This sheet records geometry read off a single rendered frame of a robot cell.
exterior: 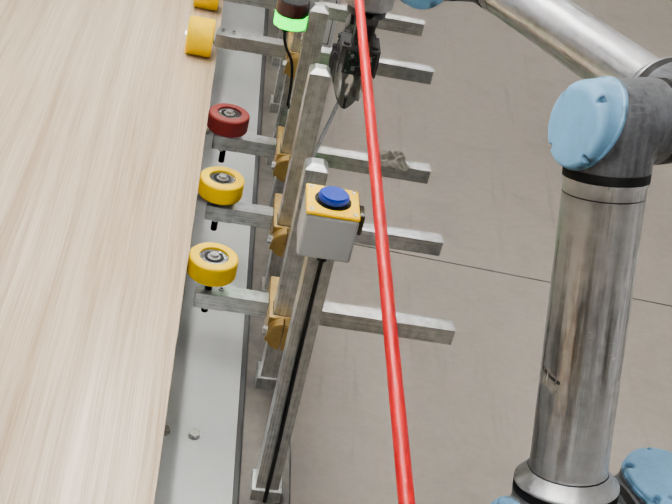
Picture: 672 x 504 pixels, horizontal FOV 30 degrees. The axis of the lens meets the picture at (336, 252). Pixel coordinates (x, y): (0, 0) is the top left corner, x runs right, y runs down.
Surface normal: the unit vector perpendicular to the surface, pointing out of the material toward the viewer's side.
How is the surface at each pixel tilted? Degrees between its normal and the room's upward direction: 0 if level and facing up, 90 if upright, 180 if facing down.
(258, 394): 0
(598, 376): 73
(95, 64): 0
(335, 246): 90
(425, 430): 0
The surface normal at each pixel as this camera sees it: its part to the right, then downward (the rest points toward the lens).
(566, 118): -0.88, -0.05
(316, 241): 0.02, 0.55
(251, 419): 0.20, -0.82
